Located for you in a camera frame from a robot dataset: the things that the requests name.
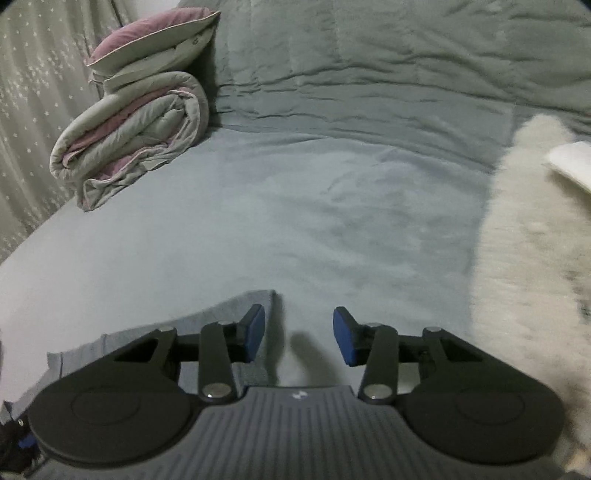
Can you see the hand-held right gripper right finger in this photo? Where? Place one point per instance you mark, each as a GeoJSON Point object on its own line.
{"type": "Point", "coordinates": [344, 337]}

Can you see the white folded cloth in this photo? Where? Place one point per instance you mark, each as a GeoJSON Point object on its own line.
{"type": "Point", "coordinates": [572, 164]}

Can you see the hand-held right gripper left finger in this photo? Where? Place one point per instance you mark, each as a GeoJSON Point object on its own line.
{"type": "Point", "coordinates": [254, 337]}

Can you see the grey knit sweater cat print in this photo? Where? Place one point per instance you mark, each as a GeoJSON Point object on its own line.
{"type": "Point", "coordinates": [138, 328]}

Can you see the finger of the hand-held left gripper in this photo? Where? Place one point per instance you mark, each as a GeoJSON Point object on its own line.
{"type": "Point", "coordinates": [16, 438]}

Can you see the grey curtain white dots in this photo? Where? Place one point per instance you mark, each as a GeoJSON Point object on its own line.
{"type": "Point", "coordinates": [37, 115]}

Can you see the pink grey pillow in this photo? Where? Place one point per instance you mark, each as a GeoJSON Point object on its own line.
{"type": "Point", "coordinates": [152, 37]}

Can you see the folded grey pink duvet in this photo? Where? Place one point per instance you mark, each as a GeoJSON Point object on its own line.
{"type": "Point", "coordinates": [138, 124]}

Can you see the grey quilted bedspread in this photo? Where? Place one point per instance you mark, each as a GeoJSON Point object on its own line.
{"type": "Point", "coordinates": [369, 55]}

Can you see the white fluffy blanket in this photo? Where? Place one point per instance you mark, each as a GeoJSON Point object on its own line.
{"type": "Point", "coordinates": [517, 258]}

